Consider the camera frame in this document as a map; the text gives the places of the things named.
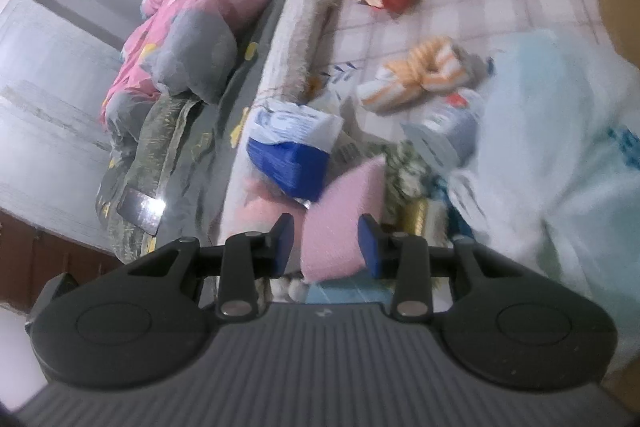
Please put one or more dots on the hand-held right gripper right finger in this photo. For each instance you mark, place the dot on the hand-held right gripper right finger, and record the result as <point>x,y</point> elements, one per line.
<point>370,247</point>

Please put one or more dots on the white fringed mat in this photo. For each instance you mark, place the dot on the white fringed mat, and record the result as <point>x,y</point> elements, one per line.
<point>310,7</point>

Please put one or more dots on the orange white striped toy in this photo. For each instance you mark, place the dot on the orange white striped toy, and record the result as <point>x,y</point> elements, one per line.
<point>425,67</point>

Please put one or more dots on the white green lidded container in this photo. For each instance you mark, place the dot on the white green lidded container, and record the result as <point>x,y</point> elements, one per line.
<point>450,127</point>

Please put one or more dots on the blue white tissue packet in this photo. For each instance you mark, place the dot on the blue white tissue packet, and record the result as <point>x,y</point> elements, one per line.
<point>290,157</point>

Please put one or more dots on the black phone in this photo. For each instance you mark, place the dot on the black phone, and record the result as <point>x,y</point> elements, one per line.
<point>141,211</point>

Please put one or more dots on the brown wooden cabinet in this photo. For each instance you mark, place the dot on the brown wooden cabinet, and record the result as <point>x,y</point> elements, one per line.
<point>50,257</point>

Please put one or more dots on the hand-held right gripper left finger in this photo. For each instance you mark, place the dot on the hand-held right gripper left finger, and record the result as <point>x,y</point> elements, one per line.
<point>284,242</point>

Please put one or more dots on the pink plush toy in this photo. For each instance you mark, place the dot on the pink plush toy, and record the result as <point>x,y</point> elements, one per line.
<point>340,217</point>

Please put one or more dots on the olive patterned blanket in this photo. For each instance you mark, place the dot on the olive patterned blanket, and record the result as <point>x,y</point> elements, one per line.
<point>150,142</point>

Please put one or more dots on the white plastic bag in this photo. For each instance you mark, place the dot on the white plastic bag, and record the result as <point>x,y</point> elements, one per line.
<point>540,132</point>

